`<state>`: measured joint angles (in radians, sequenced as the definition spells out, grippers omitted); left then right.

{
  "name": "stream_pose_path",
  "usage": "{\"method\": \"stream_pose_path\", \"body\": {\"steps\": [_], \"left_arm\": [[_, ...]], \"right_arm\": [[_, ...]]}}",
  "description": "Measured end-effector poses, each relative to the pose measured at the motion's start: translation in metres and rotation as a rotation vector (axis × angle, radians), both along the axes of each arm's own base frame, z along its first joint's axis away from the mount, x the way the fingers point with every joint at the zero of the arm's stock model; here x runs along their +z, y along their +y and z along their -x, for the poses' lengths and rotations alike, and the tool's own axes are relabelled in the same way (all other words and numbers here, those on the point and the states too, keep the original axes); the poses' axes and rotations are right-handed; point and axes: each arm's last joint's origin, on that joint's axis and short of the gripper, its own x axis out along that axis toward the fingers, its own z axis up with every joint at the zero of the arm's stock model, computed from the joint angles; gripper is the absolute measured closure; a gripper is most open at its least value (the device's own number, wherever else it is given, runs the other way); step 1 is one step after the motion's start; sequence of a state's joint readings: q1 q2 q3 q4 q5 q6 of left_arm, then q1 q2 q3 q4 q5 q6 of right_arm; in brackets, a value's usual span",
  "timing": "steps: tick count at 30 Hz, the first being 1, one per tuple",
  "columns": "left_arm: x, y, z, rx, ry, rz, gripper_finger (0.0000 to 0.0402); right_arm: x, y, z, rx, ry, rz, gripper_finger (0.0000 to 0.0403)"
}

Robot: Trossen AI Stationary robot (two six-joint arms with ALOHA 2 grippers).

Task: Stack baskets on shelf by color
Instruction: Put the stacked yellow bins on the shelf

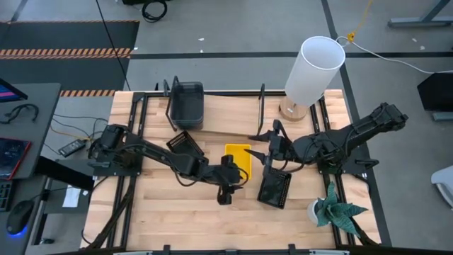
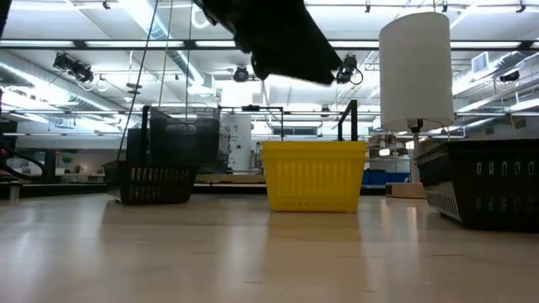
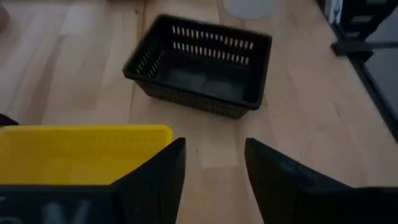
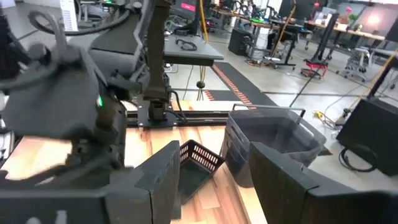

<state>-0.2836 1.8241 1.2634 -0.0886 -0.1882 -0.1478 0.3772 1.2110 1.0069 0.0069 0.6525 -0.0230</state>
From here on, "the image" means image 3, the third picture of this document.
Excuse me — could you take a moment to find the black plastic slotted basket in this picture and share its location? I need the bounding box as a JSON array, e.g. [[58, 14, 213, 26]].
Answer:
[[121, 13, 274, 120]]

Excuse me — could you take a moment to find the green artificial plant white pot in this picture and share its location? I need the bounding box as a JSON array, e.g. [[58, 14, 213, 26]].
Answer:
[[222, 0, 279, 21]]

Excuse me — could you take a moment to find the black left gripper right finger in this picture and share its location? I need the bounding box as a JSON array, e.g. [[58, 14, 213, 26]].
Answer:
[[244, 138, 398, 224]]

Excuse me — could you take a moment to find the black aluminium rig frame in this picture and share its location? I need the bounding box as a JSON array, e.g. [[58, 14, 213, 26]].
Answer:
[[316, 0, 398, 144]]

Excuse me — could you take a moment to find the yellow plastic slotted basket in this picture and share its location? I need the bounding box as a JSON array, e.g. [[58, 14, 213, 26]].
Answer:
[[0, 124, 174, 187]]

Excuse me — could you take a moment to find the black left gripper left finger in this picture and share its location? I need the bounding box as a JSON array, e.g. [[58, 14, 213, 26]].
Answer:
[[0, 137, 187, 224]]

